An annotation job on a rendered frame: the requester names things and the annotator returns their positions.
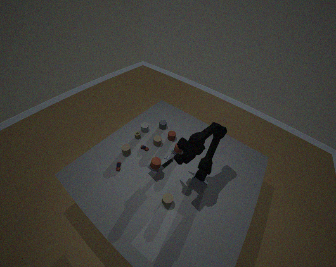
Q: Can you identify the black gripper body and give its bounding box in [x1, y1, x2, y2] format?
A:
[174, 153, 183, 165]

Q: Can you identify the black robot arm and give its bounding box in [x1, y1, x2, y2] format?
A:
[177, 122, 227, 181]

